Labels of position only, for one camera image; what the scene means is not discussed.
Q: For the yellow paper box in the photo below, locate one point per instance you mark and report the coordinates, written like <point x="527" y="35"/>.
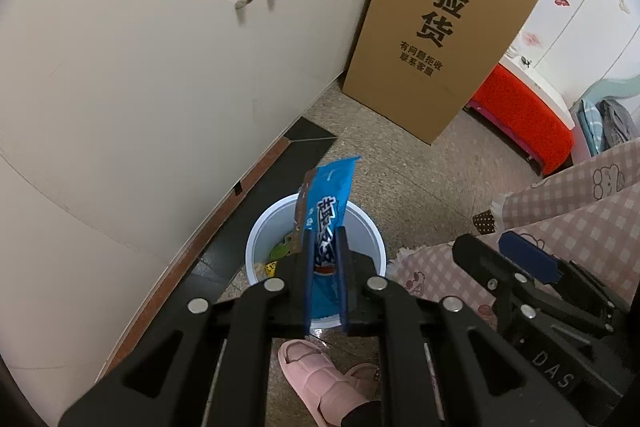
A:
<point x="272" y="268"/>

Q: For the person's leg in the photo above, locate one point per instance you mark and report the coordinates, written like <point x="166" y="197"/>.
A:
<point x="362" y="414"/>

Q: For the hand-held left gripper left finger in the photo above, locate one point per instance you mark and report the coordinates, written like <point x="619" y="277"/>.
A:
<point x="302" y="297"/>

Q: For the pink flower wall sticker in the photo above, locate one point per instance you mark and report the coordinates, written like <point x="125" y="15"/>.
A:
<point x="530" y="39"/>

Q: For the small black clip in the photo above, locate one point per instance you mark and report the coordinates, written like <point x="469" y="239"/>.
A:
<point x="524" y="61"/>

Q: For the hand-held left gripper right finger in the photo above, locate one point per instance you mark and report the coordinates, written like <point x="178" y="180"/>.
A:
<point x="345" y="297"/>

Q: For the grey quilt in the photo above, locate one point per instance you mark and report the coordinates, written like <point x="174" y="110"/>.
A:
<point x="617" y="122"/>

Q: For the green felt piece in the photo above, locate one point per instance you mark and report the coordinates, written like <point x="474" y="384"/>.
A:
<point x="284" y="247"/>

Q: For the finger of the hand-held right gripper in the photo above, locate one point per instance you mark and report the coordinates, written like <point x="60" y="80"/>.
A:
<point x="530" y="257"/>
<point x="480" y="259"/>

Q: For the pink checked tablecloth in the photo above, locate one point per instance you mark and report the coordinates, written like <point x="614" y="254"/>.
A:
<point x="575" y="207"/>

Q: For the blue snack packet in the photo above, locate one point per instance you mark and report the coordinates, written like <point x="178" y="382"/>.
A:
<point x="325" y="207"/>

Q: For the large cardboard box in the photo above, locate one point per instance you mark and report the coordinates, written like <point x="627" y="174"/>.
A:
<point x="440" y="32"/>

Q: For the white low cabinet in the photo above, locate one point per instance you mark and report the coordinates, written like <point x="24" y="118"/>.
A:
<point x="125" y="82"/>

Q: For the red white low bench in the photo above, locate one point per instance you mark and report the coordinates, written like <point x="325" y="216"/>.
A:
<point x="520" y="117"/>

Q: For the pale blue plastic bin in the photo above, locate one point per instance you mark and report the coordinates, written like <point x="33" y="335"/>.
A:
<point x="365" y="237"/>

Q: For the pink slipper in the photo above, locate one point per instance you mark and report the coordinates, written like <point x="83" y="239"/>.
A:
<point x="364" y="377"/>
<point x="310" y="377"/>

